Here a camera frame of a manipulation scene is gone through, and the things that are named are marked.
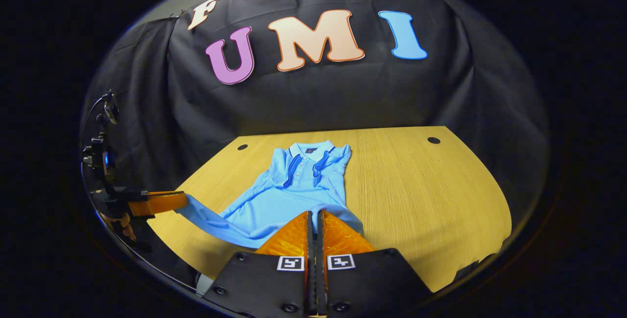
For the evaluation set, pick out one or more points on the black backdrop cloth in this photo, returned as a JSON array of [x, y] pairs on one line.
[[318, 97]]

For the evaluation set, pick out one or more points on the light blue T-shirt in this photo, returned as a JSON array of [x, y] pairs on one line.
[[294, 195]]

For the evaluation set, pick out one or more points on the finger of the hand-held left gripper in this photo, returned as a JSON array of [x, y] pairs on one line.
[[156, 203]]

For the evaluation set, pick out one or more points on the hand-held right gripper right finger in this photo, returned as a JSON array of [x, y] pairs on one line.
[[372, 283]]

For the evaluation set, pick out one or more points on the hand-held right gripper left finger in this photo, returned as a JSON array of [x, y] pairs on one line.
[[264, 283]]

